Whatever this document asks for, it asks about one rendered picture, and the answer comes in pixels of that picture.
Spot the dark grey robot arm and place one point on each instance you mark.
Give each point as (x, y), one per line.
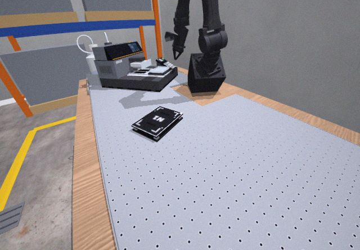
(209, 43)

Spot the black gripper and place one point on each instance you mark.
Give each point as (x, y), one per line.
(179, 48)

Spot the black rectangular pad with white corner marks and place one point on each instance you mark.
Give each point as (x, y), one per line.
(157, 123)

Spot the white multi-well plate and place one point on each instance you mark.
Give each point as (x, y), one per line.
(160, 69)

